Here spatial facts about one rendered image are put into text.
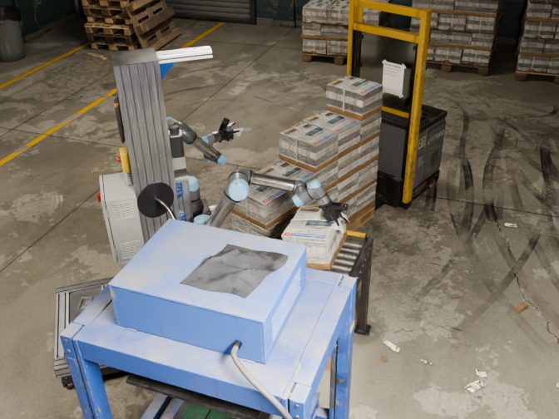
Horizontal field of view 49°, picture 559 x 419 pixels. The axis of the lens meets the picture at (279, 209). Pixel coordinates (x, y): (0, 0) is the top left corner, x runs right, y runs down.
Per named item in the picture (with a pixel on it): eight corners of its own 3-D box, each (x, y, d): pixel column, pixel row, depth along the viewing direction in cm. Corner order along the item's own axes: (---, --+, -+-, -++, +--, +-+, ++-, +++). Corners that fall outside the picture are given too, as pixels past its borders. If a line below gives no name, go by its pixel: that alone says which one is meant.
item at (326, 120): (301, 120, 495) (301, 120, 495) (324, 110, 512) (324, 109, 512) (337, 134, 473) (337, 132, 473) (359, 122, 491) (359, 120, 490)
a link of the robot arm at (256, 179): (226, 177, 371) (303, 191, 381) (226, 186, 362) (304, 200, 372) (230, 160, 365) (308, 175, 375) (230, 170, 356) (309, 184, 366)
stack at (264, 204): (234, 273, 498) (227, 186, 454) (323, 214, 570) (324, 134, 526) (269, 293, 476) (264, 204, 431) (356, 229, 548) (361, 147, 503)
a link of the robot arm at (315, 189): (304, 183, 363) (317, 176, 361) (314, 198, 366) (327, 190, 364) (304, 188, 355) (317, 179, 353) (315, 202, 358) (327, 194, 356)
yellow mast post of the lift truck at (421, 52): (398, 200, 571) (417, 10, 476) (403, 196, 576) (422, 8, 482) (407, 204, 565) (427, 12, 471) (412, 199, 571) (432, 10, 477)
